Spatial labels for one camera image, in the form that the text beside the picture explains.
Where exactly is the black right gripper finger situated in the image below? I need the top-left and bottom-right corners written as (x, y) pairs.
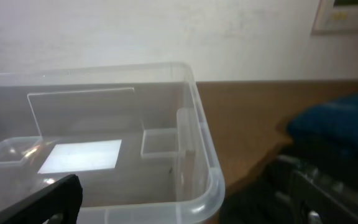
top-left (0, 174), bottom-right (83, 224)

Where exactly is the black garment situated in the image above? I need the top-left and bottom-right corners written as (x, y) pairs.
top-left (218, 138), bottom-right (358, 223)

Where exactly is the dark teal garment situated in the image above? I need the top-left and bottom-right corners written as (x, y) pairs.
top-left (287, 93), bottom-right (358, 154)

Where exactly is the white label in bin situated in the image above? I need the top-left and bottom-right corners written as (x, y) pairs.
top-left (38, 139), bottom-right (122, 174)

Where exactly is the clear plastic storage bin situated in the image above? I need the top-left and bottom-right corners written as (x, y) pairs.
top-left (0, 63), bottom-right (225, 223)

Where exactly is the framed picture on wall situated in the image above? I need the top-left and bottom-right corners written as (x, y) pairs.
top-left (311, 0), bottom-right (358, 35)

